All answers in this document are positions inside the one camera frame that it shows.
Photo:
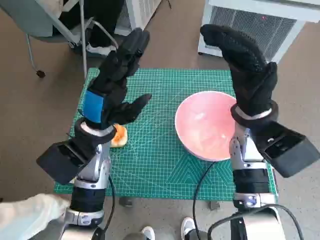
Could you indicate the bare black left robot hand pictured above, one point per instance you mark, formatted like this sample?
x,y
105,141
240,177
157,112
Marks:
x,y
115,75

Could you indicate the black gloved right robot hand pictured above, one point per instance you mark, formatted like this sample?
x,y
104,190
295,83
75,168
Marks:
x,y
250,75

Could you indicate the long orange toy bread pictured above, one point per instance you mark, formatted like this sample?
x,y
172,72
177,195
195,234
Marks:
x,y
121,138

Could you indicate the pink bowl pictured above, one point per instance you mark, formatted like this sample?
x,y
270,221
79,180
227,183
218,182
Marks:
x,y
200,125

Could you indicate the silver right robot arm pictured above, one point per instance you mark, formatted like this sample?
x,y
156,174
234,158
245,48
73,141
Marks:
x,y
250,175

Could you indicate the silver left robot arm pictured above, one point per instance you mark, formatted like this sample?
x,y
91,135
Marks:
x,y
97,165

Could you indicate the large white grille appliance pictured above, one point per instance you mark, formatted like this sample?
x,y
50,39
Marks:
x,y
250,27

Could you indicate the person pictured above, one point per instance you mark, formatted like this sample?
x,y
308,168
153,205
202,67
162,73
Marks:
x,y
105,20
25,215

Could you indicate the small white grille appliance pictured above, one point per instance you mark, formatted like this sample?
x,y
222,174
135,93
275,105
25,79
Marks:
x,y
140,12

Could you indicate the green cutting mat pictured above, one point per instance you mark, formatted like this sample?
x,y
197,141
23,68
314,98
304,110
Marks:
x,y
155,150

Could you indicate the grey metal chair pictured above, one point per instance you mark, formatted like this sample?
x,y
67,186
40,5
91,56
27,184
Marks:
x,y
30,22

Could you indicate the white shoe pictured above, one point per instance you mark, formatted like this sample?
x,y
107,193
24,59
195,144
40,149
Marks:
x,y
148,232
187,227

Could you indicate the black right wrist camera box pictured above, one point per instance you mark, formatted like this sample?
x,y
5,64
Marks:
x,y
287,150

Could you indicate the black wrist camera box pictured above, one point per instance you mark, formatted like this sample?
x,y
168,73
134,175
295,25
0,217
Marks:
x,y
60,162
287,150

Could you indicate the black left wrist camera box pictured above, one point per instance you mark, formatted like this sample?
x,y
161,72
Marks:
x,y
60,162

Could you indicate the grey table bracket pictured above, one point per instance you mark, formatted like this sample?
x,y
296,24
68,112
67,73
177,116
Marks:
x,y
214,205

